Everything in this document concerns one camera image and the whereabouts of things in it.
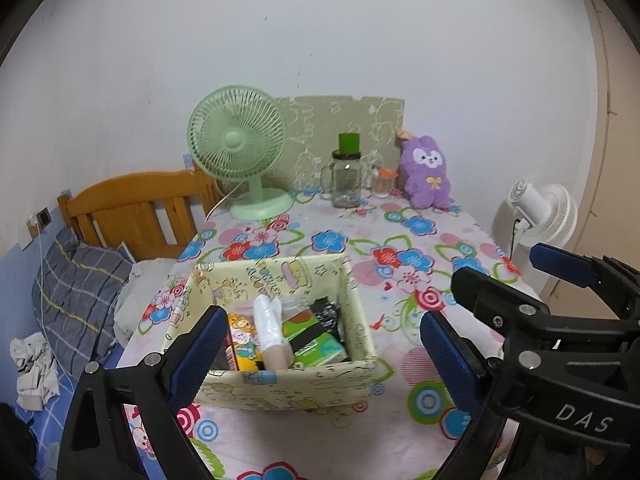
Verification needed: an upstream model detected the glass jar with green lid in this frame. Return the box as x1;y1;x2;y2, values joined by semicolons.
320;133;363;209

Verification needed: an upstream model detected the white standing fan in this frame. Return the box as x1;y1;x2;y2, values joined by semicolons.
492;182;578;281

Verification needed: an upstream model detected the purple plush rabbit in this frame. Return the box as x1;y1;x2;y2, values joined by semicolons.
398;130;453;209

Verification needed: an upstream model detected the white desk fan cable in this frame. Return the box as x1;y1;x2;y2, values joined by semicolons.
204;184;242;222

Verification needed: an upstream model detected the floral tablecloth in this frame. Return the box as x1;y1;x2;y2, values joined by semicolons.
117;187;541;480

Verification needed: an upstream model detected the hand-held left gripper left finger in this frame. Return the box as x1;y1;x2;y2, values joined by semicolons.
59;305;229;480

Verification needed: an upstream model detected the white and beige roll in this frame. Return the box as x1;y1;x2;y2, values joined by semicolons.
252;295;293;371

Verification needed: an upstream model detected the clear plastic bag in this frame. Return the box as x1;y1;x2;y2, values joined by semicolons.
280;297;316;323

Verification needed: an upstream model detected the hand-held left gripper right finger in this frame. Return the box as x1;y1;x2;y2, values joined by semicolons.
419;310;586;480

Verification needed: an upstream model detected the small jar with orange lid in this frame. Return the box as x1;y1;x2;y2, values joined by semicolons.
372;167;398;198

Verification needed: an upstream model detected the beige door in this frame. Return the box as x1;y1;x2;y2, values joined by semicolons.
545;0;640;301

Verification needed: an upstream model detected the green desk fan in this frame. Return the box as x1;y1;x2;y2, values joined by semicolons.
187;86;295;221

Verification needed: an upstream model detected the green patterned board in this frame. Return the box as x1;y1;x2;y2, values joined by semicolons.
274;95;405;196

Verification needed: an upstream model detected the grey plaid pillow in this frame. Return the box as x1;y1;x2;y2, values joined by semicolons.
32;227;136;376

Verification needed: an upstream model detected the green tissue pack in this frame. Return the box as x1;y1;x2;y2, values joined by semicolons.
282;312;351;368

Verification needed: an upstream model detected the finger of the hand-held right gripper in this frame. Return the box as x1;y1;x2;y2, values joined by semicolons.
529;242;640;321
450;266;640;376

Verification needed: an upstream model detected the white blanket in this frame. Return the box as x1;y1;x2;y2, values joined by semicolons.
114;257;176;348

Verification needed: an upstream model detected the wooden bed headboard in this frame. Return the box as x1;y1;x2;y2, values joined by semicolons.
56;170;223;261

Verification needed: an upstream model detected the yellow printed fabric storage box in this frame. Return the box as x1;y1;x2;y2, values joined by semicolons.
160;254;378;411

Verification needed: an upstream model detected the yellow brown snack box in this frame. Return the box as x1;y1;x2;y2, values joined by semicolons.
227;312;266;372

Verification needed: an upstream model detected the blue bed sheet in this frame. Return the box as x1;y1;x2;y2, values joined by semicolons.
0;245;146;480

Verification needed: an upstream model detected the crumpled white cloth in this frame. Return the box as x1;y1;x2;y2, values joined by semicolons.
10;332;60;411

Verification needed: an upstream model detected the black crinkled packet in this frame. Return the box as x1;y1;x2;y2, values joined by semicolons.
310;297;346;343

